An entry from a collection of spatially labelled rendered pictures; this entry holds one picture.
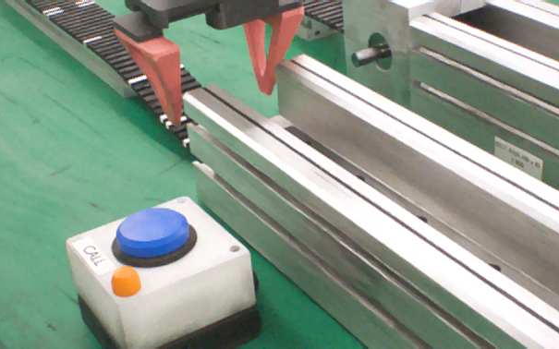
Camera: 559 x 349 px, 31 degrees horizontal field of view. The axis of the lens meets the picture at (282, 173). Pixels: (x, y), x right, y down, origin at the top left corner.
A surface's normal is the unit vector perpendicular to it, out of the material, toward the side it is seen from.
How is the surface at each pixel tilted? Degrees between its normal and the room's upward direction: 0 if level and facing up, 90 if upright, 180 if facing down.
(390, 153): 90
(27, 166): 0
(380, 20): 90
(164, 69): 111
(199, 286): 90
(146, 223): 2
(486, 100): 90
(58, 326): 0
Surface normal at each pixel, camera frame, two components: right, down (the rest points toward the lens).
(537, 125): -0.85, 0.32
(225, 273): 0.52, 0.38
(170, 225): -0.04, -0.86
